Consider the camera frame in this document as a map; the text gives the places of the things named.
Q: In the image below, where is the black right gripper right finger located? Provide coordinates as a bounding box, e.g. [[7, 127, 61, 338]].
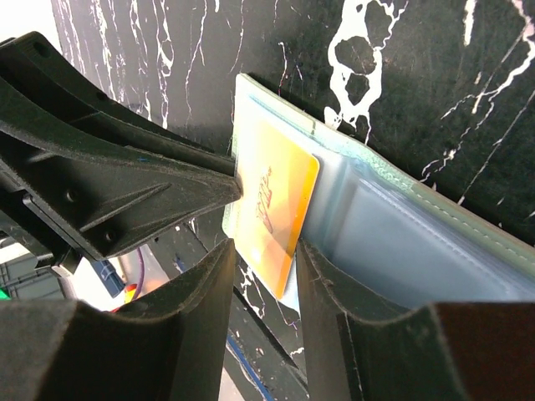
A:
[[296, 240, 534, 400]]

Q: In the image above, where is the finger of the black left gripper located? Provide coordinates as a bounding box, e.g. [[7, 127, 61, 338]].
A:
[[1, 80, 241, 260], [1, 32, 235, 175]]

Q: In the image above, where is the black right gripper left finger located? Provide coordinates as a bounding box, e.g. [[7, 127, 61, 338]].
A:
[[1, 239, 236, 400]]

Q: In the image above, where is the green card holder wallet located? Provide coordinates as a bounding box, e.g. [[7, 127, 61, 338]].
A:
[[222, 74, 534, 309]]

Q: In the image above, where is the gold VIP credit card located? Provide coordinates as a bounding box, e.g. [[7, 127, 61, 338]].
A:
[[229, 119, 320, 299]]

